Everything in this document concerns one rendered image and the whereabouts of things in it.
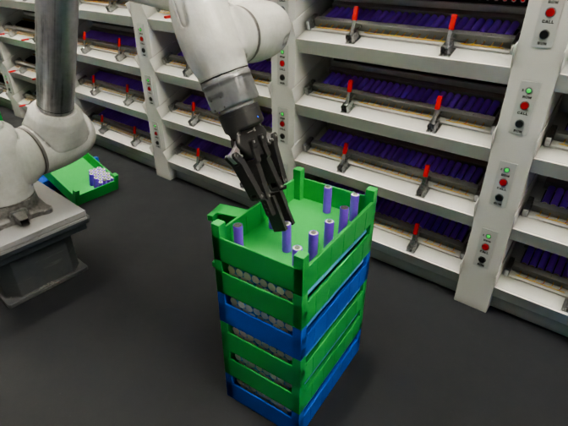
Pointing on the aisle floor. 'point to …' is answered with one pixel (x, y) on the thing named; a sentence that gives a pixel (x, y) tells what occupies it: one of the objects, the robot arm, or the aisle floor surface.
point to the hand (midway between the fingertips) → (278, 210)
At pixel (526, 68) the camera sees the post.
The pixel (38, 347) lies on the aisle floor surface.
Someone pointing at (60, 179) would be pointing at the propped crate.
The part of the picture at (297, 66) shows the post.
